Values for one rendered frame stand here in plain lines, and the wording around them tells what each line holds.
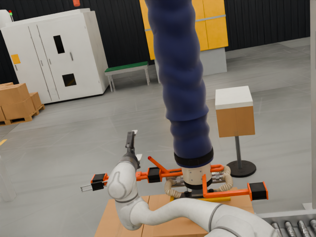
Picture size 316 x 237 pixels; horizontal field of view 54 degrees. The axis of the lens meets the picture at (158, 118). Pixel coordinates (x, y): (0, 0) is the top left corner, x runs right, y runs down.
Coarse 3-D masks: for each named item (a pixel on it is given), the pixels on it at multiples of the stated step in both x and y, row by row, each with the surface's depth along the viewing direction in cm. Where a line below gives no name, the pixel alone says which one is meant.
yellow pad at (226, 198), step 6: (180, 192) 183; (186, 192) 177; (210, 192) 174; (174, 198) 178; (198, 198) 174; (204, 198) 173; (210, 198) 172; (216, 198) 171; (222, 198) 171; (228, 198) 170
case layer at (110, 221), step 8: (112, 200) 291; (144, 200) 282; (152, 200) 280; (112, 208) 280; (152, 208) 269; (104, 216) 271; (112, 216) 269; (104, 224) 260; (112, 224) 259; (120, 224) 257; (144, 224) 251; (96, 232) 253; (104, 232) 251; (112, 232) 249; (120, 232) 247; (128, 232) 246; (136, 232) 244; (144, 232) 242
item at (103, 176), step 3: (96, 174) 194; (99, 174) 194; (102, 174) 193; (105, 174) 192; (93, 177) 192; (96, 177) 191; (99, 177) 190; (102, 177) 190; (105, 177) 191; (93, 180) 189; (96, 180) 188; (99, 180) 188; (102, 180) 188; (105, 183) 189
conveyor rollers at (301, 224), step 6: (288, 222) 224; (300, 222) 222; (312, 222) 221; (276, 228) 221; (288, 228) 219; (300, 228) 218; (306, 228) 216; (288, 234) 216; (294, 234) 213; (306, 234) 211
